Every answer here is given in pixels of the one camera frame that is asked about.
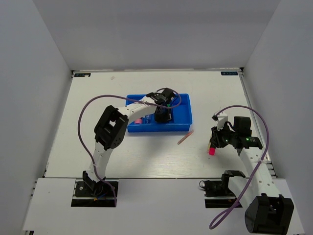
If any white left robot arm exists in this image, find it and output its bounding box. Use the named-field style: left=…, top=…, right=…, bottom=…
left=77, top=88, right=179, bottom=195

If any left blue corner label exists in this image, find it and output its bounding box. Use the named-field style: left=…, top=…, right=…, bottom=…
left=74, top=73, right=91, bottom=77

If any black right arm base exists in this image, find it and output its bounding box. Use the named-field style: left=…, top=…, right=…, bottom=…
left=199, top=170, right=246, bottom=209

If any slim orange highlighter pen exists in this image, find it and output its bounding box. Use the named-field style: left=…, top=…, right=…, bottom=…
left=177, top=130, right=194, bottom=145

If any right blue corner label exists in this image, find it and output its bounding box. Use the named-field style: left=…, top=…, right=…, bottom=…
left=221, top=71, right=238, bottom=76

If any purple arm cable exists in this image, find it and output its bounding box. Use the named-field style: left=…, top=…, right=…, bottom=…
left=209, top=105, right=270, bottom=230
left=77, top=88, right=182, bottom=208

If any pink cap clear tube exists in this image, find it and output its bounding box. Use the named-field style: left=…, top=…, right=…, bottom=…
left=134, top=118, right=143, bottom=124

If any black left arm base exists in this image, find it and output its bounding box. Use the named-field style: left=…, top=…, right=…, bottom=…
left=71, top=180, right=116, bottom=208

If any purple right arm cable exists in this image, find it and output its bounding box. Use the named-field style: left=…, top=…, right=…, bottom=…
left=209, top=105, right=270, bottom=230

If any pink cap black highlighter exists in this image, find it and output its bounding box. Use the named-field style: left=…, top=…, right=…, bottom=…
left=208, top=144, right=216, bottom=156

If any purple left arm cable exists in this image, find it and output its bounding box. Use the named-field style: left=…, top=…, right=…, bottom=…
left=77, top=88, right=182, bottom=208

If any blue plastic divided tray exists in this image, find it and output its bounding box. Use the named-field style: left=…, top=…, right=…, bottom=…
left=127, top=94, right=192, bottom=133

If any blue corner label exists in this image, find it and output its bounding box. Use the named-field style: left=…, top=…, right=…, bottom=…
left=74, top=73, right=91, bottom=77
left=221, top=71, right=238, bottom=76

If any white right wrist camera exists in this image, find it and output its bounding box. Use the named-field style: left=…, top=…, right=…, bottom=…
left=212, top=112, right=228, bottom=131

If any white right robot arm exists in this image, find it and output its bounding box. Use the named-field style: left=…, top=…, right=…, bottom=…
left=210, top=113, right=294, bottom=235

